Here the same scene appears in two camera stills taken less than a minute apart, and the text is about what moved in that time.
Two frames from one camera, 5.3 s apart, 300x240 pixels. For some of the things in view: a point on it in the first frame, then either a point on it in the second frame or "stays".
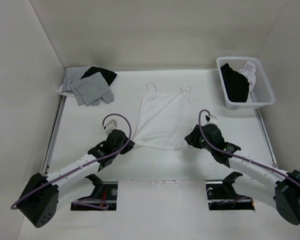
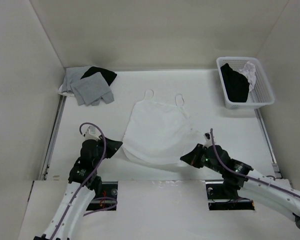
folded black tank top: [109, 75] stays
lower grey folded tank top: [72, 74] stays
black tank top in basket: [237, 85] stays
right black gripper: [192, 138] to [192, 157]
